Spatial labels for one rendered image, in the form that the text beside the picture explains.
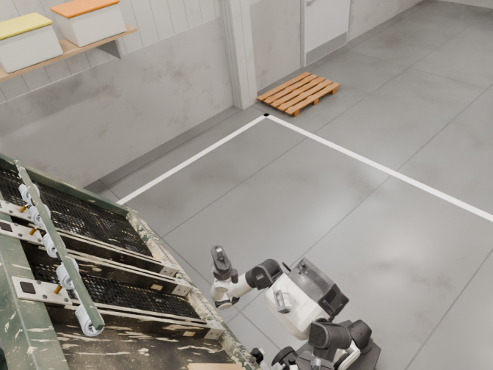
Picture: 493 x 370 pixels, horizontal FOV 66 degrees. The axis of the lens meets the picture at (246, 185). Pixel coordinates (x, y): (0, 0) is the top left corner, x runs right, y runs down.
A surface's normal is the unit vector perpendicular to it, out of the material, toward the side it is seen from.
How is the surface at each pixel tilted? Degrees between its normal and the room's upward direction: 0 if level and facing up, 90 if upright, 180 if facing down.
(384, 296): 0
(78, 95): 90
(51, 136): 90
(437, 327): 0
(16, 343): 34
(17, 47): 90
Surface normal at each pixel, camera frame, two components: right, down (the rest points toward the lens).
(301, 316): -0.40, -0.50
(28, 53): 0.66, 0.45
